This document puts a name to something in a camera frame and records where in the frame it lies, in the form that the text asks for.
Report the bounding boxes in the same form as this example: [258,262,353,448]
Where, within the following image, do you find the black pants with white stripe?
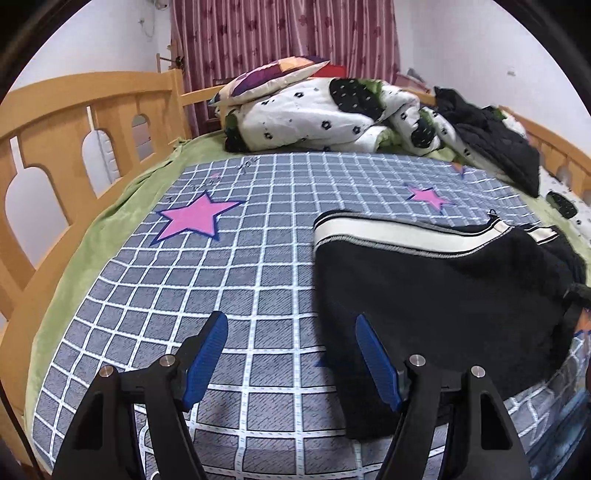
[312,210,587,441]

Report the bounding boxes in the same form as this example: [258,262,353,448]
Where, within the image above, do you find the grey checked bed sheet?
[31,152,590,479]

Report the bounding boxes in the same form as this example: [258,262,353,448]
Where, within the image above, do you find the green bed blanket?
[25,137,590,425]

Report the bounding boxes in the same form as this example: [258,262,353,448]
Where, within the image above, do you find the black jacket on bed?
[435,87,540,198]

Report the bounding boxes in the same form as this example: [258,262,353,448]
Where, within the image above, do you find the white floral black quilt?
[222,76,591,232]

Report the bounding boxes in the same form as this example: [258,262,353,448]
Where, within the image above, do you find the purple patterned pillow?
[209,56,329,106]

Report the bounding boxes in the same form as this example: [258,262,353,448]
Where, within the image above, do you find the maroon striped curtain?
[169,0,402,138]

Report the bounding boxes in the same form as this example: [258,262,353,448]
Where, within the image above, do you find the wooden bed frame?
[1,72,590,478]

